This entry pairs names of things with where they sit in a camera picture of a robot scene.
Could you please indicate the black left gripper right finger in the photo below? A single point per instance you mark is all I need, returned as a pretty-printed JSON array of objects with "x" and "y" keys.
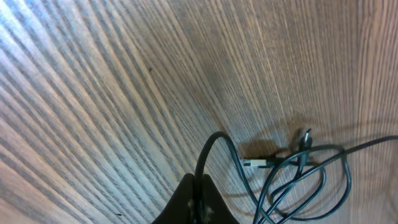
[{"x": 215, "y": 211}]

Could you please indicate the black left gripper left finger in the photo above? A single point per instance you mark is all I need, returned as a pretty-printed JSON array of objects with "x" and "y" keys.
[{"x": 179, "y": 208}]

